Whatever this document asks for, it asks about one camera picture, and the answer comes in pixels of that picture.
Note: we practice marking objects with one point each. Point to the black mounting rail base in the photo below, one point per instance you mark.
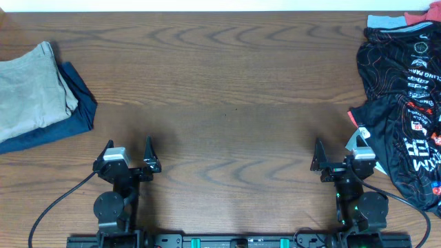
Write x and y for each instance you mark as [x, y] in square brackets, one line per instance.
[299, 240]

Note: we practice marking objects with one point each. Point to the black cycling jersey orange print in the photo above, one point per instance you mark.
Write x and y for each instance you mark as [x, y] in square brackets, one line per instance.
[400, 121]

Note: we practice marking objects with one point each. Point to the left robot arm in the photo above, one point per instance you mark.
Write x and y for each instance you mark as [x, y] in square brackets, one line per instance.
[116, 209]

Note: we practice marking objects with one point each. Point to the red t-shirt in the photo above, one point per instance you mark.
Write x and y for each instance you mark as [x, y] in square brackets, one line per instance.
[432, 14]

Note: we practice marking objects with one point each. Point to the light grey t-shirt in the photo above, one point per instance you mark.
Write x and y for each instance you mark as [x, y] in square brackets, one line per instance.
[375, 21]

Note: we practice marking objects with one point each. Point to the folded beige garment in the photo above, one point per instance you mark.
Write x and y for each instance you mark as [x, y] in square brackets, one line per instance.
[33, 93]

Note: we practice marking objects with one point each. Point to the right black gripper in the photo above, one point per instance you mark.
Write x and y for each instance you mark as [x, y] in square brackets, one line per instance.
[333, 170]

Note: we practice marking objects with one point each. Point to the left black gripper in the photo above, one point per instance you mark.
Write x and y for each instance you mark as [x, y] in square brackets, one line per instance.
[152, 161]

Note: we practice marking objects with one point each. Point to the folded navy blue garment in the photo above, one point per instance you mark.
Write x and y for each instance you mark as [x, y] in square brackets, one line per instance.
[81, 120]

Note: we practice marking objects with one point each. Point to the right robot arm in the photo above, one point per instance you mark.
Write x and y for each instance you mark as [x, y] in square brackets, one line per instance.
[362, 214]

